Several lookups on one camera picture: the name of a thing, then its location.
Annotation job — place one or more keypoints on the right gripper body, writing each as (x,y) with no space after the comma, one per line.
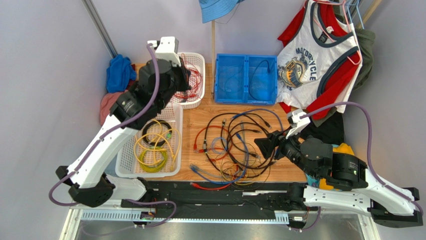
(277,146)

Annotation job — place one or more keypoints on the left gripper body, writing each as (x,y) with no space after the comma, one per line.
(179,82)

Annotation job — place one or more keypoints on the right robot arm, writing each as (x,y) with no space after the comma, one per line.
(354,186)

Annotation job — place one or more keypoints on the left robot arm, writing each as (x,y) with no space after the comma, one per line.
(85,181)

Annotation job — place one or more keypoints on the white perforated basket far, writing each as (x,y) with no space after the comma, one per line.
(195,63)

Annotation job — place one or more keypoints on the white perforated basket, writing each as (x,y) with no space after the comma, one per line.
(156,150)
(195,63)

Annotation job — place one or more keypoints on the teal cloth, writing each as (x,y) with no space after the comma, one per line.
(312,181)

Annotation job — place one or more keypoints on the black garment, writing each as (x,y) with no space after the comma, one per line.
(329,130)

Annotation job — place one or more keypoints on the yellow shirt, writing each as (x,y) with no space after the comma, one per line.
(344,149)

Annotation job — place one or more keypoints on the blue cloth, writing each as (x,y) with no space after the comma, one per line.
(119,73)

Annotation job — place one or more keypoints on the blue plastic crate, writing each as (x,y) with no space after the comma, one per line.
(243,79)

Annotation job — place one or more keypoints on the wooden pole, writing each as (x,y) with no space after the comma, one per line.
(213,44)

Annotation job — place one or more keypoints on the white perforated basket near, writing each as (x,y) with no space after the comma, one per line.
(156,150)

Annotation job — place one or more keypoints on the pink cloth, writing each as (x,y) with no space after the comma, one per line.
(106,103)

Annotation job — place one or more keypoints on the blue bucket hat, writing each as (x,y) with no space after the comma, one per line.
(215,9)

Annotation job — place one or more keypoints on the white motorcycle tank top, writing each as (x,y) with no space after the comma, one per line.
(316,66)

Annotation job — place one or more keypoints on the red shirt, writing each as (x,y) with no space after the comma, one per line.
(332,100)

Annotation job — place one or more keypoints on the olive green garment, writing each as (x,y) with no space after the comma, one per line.
(365,39)

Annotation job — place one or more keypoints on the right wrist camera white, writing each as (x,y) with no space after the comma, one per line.
(298,120)

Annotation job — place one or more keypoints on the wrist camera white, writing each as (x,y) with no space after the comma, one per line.
(167,49)
(298,120)

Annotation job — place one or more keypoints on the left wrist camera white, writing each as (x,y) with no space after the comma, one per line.
(167,49)

